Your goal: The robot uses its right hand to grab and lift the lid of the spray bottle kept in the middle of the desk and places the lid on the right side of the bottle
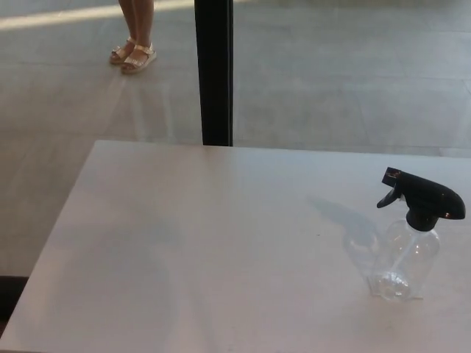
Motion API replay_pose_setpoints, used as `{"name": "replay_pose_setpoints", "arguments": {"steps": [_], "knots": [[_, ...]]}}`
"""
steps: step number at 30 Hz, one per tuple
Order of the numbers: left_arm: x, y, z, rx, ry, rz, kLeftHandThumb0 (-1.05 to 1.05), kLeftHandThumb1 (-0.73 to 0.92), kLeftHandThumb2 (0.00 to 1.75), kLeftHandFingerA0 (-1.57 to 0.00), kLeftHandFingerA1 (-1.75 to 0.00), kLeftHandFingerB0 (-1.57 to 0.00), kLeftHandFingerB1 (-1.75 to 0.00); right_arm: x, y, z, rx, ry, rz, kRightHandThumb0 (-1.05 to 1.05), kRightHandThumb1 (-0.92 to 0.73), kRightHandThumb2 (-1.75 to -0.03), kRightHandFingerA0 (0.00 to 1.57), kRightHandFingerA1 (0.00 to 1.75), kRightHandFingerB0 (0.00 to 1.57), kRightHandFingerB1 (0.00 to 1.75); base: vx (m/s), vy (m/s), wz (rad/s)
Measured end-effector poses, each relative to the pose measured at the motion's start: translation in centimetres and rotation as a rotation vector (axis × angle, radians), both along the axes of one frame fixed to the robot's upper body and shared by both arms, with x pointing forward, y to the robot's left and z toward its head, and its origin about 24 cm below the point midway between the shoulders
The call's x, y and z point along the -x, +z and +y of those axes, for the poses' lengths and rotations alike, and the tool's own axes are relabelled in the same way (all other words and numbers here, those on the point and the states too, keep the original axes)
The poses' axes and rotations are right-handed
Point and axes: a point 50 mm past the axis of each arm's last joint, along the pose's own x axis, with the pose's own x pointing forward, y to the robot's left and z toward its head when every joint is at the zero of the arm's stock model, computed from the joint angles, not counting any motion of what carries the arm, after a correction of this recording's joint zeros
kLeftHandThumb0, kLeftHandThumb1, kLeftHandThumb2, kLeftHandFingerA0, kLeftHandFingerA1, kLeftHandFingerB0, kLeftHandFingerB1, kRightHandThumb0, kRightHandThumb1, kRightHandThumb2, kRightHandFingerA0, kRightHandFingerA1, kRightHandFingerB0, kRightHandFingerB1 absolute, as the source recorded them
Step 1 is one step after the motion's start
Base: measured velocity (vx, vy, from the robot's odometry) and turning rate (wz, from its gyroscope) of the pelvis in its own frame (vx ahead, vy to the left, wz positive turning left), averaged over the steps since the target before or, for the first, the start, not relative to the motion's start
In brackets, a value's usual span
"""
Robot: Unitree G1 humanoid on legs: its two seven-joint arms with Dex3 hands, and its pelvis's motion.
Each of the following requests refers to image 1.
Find black trigger sprayer lid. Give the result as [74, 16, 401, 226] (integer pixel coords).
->
[375, 166, 468, 232]

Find clear plastic spray bottle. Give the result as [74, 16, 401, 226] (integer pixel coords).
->
[366, 216, 442, 299]

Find person's bare legs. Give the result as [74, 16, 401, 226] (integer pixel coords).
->
[118, 0, 154, 51]

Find black vertical window post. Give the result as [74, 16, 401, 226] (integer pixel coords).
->
[194, 0, 235, 147]

